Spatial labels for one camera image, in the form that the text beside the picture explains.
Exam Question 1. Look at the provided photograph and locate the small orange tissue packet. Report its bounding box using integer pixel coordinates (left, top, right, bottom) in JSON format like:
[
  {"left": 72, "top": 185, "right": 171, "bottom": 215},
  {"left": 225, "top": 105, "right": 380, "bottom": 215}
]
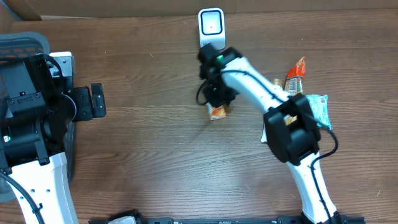
[{"left": 205, "top": 103, "right": 226, "bottom": 121}]

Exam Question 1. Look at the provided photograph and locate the red spaghetti packet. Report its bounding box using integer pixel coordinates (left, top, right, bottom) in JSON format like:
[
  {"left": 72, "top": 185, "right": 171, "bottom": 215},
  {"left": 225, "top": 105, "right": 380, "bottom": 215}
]
[{"left": 284, "top": 57, "right": 306, "bottom": 95}]

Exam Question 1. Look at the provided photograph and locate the white tube gold cap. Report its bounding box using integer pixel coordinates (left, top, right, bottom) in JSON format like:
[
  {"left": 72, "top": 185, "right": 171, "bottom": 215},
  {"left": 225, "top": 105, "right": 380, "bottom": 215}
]
[{"left": 261, "top": 78, "right": 297, "bottom": 143}]

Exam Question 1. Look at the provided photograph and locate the teal wet wipes packet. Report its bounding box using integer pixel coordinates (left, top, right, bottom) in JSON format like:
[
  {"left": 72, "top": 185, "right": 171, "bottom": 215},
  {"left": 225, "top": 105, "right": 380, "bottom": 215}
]
[{"left": 306, "top": 95, "right": 332, "bottom": 130}]

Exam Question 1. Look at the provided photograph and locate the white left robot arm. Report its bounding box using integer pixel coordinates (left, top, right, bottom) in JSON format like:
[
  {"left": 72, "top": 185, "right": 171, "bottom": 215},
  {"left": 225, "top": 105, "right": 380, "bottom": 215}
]
[{"left": 1, "top": 52, "right": 106, "bottom": 223}]

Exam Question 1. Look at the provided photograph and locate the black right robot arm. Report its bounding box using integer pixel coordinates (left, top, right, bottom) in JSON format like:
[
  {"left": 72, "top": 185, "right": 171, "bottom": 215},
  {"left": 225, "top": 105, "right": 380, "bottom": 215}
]
[{"left": 198, "top": 44, "right": 338, "bottom": 223}]

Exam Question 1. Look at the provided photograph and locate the white barcode scanner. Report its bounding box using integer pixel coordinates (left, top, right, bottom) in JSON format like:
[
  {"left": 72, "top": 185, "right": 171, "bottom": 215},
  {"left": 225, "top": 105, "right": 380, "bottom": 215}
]
[{"left": 198, "top": 7, "right": 226, "bottom": 50}]

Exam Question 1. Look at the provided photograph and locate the grey plastic shopping basket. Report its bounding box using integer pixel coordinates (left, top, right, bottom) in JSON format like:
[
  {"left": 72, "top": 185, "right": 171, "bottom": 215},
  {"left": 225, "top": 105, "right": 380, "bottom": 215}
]
[{"left": 1, "top": 32, "right": 76, "bottom": 203}]

